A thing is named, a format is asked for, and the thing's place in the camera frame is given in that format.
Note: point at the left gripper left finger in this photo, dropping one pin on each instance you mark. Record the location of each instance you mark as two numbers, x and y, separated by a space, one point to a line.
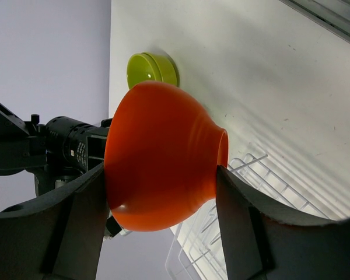
57 235

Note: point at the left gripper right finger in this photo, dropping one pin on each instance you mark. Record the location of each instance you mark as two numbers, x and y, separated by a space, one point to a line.
265 239

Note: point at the orange bowl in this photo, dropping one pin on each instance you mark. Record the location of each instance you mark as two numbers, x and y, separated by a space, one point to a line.
161 157

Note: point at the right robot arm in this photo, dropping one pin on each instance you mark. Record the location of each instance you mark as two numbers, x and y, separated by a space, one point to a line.
55 153

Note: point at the green bowl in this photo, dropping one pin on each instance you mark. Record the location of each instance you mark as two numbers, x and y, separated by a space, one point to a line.
149 66

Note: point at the aluminium rail front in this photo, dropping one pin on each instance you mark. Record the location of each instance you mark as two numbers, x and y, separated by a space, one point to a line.
332 15

